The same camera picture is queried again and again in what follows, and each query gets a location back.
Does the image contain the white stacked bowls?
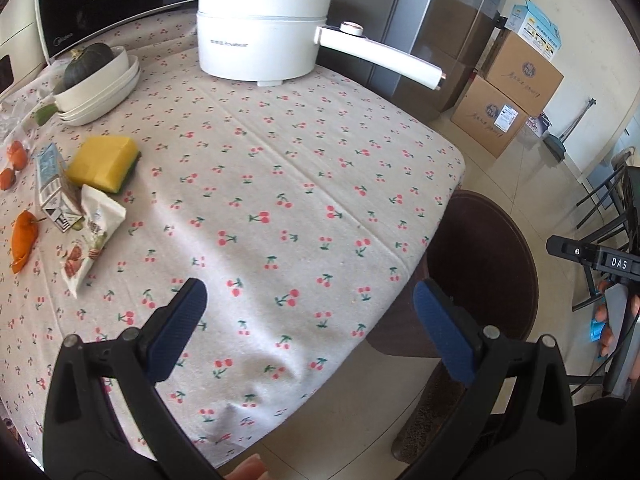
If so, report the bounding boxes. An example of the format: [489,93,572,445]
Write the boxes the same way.
[53,46,141,127]

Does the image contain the white electric cooking pot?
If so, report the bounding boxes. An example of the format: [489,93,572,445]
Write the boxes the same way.
[196,0,445,90]

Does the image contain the black folding chair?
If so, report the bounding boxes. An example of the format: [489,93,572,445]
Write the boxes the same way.
[572,146,639,312]

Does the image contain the orange tangerine left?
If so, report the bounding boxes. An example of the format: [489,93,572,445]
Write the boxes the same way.
[0,167,16,191]

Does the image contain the brown round trash bin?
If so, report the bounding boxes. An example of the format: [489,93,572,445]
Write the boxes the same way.
[364,188,540,361]

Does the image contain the grey refrigerator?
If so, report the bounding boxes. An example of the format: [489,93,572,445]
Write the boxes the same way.
[318,0,506,122]

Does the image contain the cardboard box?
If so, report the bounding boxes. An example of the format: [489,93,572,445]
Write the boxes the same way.
[451,75,527,158]
[480,30,564,117]

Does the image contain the right hand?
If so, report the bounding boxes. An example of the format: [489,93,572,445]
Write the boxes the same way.
[594,278,640,386]

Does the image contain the blue white milk carton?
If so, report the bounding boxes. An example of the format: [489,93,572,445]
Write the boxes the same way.
[36,143,84,233]

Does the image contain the cardboard box upper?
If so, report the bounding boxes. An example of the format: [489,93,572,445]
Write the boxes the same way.
[480,30,564,117]

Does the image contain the orange tangerine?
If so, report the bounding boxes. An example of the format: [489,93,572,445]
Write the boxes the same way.
[8,150,28,171]
[6,141,24,156]
[0,167,16,191]

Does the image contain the white rice cooker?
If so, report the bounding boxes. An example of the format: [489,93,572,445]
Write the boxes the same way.
[1,0,47,99]

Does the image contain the orange carrot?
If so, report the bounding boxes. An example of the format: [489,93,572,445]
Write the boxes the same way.
[11,210,39,274]

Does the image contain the orange tangerine top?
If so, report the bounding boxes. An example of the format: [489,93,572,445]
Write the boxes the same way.
[6,141,24,156]

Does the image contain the dark green pumpkin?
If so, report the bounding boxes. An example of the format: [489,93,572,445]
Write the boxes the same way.
[63,42,114,89]

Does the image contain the orange tangerine right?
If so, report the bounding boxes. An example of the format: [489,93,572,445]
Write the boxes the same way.
[8,150,28,171]

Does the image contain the snack nut bag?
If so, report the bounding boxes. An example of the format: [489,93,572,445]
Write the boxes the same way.
[61,185,126,299]

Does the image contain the cardboard box lower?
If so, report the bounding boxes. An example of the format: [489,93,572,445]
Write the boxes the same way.
[451,75,527,158]

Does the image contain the yellow green sponge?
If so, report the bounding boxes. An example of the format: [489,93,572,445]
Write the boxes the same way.
[66,136,140,194]

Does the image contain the cherry print tablecloth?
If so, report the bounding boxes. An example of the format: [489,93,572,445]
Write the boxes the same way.
[1,11,465,465]

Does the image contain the blue white small box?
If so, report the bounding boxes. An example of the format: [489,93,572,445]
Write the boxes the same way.
[506,0,562,62]

